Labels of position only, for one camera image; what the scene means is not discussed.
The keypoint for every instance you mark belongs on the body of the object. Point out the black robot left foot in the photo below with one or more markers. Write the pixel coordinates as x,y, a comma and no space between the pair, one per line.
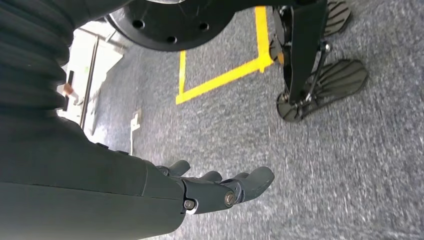
338,16

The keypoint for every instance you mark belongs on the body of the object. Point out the yellow floor tape corner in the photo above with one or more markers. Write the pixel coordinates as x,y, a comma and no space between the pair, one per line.
215,82

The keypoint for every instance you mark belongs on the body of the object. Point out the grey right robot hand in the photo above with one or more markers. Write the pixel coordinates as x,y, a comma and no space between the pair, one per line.
82,198

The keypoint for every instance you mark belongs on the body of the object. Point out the white table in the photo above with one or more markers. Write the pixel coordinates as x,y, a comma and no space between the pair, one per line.
79,53

